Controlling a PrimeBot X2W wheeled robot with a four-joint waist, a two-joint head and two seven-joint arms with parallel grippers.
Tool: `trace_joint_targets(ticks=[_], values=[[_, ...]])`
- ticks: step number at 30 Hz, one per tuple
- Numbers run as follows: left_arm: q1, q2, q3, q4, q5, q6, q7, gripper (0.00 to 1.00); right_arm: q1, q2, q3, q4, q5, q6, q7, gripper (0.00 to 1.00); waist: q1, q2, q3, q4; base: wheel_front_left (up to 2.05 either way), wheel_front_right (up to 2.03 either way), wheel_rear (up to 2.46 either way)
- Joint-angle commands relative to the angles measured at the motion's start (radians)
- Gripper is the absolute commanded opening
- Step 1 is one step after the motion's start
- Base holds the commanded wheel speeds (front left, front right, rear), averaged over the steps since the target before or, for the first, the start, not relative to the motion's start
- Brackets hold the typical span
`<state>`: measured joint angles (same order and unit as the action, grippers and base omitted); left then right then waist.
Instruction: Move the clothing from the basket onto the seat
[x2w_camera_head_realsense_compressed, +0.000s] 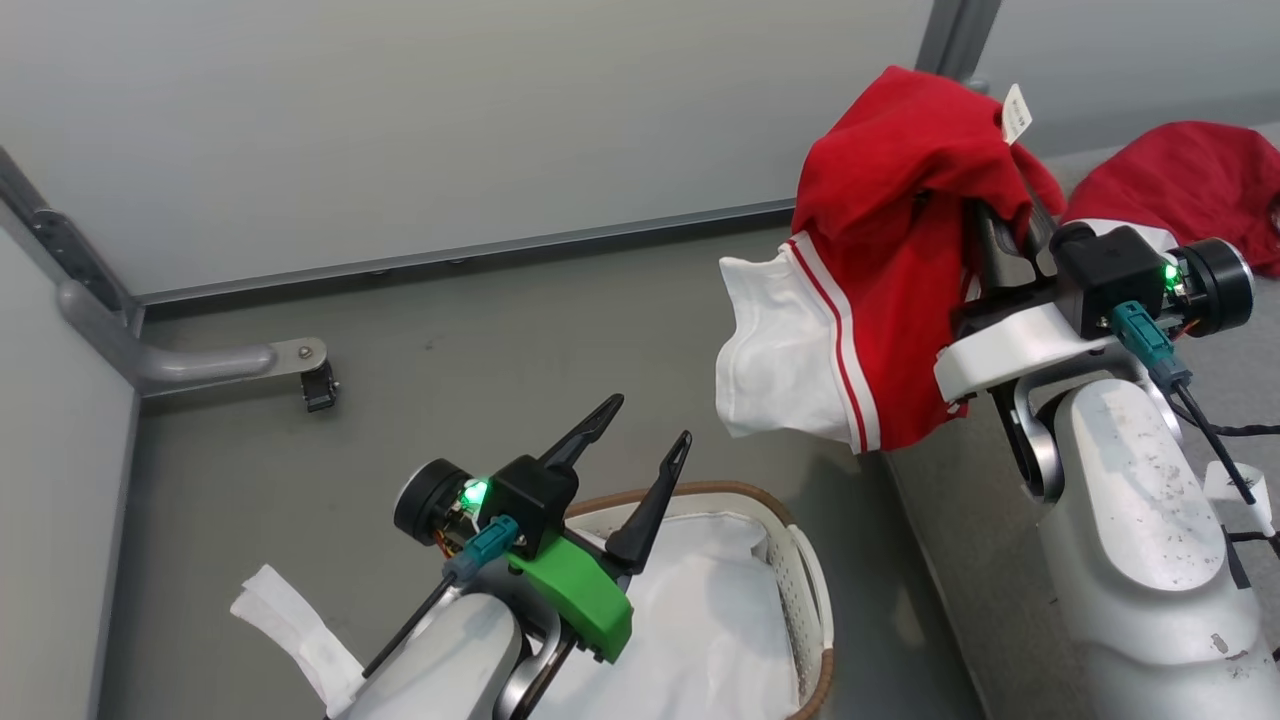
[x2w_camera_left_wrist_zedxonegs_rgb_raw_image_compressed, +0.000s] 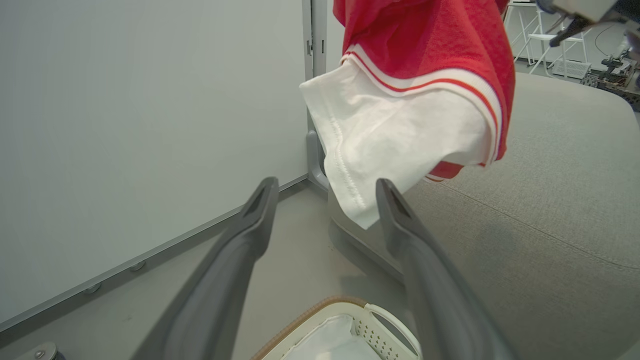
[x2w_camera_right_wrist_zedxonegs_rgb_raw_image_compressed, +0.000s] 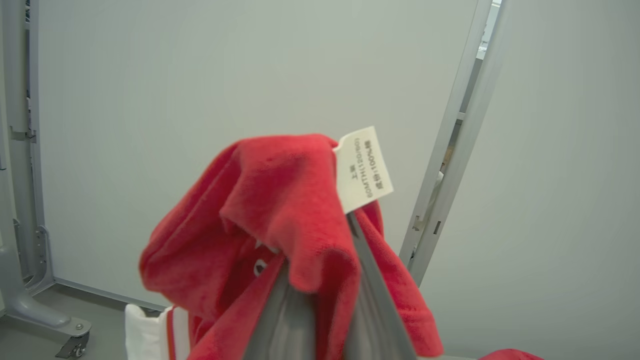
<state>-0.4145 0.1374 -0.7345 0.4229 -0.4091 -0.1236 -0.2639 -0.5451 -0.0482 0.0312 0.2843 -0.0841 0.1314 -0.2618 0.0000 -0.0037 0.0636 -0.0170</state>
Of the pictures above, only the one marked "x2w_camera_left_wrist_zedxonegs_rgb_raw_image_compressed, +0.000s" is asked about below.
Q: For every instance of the long grey tube partition foot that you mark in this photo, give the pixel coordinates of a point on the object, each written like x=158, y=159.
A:
x=42, y=352

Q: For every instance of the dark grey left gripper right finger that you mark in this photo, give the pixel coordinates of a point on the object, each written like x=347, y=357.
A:
x=440, y=300

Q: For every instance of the grey fabric sofa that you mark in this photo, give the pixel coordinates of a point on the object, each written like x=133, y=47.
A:
x=550, y=225

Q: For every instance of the dark equipment pile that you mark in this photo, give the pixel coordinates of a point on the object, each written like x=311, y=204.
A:
x=615, y=80

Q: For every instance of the white plastic laundry basket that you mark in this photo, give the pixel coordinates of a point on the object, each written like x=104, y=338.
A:
x=372, y=331

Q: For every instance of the short grey partition foot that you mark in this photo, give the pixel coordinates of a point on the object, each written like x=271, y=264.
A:
x=316, y=165

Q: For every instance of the red and white shirt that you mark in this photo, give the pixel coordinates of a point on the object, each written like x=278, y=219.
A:
x=425, y=50

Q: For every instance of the small grey panel leveler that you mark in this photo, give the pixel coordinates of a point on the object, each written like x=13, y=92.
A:
x=92, y=287
x=137, y=265

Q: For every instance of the white vented box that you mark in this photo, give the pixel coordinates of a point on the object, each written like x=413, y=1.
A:
x=572, y=69

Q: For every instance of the grey partition post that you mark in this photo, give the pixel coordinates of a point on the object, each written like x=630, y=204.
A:
x=315, y=60

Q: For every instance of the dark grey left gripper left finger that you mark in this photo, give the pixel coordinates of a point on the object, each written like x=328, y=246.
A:
x=220, y=290

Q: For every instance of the white metal stool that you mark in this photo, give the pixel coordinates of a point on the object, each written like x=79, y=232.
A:
x=542, y=37

